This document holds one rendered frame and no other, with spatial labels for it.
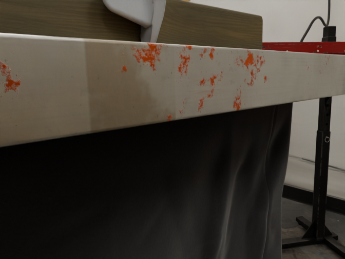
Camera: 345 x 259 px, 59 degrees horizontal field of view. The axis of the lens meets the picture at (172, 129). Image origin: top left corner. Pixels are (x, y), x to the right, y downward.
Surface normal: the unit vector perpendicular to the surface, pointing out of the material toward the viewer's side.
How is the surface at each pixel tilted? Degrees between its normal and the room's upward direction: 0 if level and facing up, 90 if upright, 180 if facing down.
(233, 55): 90
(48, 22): 90
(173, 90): 90
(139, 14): 83
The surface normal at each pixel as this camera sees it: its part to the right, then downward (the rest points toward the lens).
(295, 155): -0.75, 0.13
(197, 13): 0.66, 0.11
